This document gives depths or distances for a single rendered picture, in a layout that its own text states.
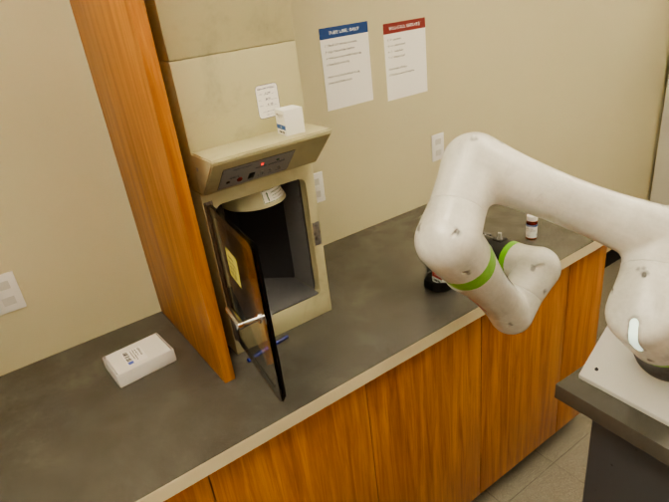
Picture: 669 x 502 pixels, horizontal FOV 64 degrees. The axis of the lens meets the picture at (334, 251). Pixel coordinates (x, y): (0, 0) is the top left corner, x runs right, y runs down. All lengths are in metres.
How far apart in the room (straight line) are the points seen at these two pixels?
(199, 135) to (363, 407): 0.81
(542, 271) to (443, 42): 1.23
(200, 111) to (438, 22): 1.27
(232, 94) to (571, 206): 0.78
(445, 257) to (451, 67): 1.49
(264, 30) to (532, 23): 1.65
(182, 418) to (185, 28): 0.88
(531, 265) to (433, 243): 0.45
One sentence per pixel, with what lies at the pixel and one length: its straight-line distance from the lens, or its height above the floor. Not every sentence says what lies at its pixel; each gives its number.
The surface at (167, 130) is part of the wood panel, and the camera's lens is 1.18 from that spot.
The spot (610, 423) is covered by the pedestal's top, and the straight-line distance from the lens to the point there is 1.33.
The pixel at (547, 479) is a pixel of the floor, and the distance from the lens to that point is 2.44.
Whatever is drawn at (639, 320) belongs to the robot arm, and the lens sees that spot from 1.12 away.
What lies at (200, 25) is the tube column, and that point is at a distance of 1.30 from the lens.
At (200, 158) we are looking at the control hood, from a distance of 1.25.
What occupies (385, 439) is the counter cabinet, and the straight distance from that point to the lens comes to 1.64.
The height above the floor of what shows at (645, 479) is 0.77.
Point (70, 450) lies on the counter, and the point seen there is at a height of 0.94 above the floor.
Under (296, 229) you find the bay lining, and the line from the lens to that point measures 1.58.
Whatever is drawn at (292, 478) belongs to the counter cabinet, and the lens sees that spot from 1.48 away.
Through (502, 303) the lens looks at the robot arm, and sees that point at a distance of 1.24.
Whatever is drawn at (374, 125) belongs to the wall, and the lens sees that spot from 2.13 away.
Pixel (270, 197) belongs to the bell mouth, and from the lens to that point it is 1.44.
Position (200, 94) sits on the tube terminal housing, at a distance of 1.30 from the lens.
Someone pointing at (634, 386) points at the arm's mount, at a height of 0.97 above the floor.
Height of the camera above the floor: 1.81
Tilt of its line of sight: 26 degrees down
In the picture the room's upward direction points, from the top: 7 degrees counter-clockwise
